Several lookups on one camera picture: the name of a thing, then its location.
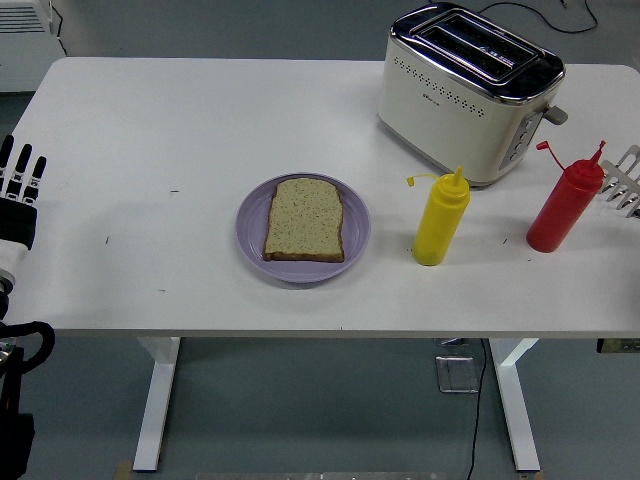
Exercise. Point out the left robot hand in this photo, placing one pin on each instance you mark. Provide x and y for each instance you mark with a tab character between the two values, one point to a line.
17	220

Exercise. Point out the red squeeze bottle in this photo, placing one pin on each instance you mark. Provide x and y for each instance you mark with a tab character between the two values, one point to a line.
562	210

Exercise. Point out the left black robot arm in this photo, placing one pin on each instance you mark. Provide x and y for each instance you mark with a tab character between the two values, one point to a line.
12	400

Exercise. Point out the slice of bread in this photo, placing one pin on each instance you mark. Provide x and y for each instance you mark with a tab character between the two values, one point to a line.
305	220

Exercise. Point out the white appliance with vents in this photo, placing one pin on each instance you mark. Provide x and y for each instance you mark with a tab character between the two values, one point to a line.
25	50

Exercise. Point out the white table leg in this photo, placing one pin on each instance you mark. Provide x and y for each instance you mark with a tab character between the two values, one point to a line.
157	400
515	400

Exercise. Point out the purple plate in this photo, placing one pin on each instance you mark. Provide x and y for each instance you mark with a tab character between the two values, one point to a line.
250	225

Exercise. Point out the yellow squeeze bottle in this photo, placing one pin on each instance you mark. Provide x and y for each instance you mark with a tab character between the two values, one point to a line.
440	220

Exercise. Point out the cream and chrome toaster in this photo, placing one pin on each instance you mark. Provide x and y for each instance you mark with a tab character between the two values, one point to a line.
450	115

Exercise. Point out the metal floor socket plate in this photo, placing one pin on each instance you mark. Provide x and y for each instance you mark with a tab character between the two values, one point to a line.
456	374

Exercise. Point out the metal toast rack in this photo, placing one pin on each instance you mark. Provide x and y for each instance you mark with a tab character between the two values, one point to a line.
625	172

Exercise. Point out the dark box under table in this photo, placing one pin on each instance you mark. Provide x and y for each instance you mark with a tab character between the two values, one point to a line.
620	346

